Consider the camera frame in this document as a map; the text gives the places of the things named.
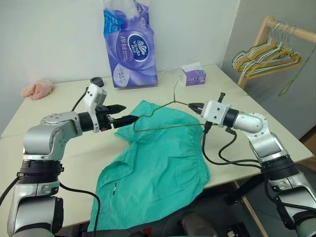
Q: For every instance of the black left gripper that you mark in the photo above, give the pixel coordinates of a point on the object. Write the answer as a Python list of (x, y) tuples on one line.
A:
[(105, 118)]

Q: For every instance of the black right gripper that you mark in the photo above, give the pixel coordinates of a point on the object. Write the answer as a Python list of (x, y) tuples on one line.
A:
[(202, 109)]

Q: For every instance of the green shorts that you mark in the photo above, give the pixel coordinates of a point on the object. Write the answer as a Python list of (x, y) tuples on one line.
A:
[(153, 172)]

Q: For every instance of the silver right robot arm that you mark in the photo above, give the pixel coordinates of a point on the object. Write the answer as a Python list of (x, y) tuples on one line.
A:
[(266, 143)]

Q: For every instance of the small purple tissue box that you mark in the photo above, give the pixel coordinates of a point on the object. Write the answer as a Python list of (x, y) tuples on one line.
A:
[(195, 77)]

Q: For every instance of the purple toilet paper pack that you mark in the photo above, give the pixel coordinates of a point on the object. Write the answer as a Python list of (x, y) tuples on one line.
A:
[(133, 61)]

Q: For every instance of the pink cloth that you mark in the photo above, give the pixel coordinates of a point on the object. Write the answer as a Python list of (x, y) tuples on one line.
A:
[(37, 89)]

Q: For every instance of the black table leg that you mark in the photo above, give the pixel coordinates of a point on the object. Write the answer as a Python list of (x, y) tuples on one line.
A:
[(244, 190)]

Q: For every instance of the grey rounded shape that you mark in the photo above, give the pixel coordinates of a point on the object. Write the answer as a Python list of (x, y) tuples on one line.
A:
[(197, 224)]

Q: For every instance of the black floor stand base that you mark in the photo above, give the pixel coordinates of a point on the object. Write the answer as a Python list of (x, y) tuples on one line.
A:
[(237, 230)]

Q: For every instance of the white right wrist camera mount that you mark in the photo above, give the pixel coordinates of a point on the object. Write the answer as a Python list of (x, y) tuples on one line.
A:
[(214, 111)]

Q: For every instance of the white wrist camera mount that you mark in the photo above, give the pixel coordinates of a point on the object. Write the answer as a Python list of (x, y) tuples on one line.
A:
[(95, 96), (214, 111)]

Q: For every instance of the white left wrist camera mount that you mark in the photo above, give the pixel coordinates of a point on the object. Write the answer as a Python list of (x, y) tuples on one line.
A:
[(95, 96)]

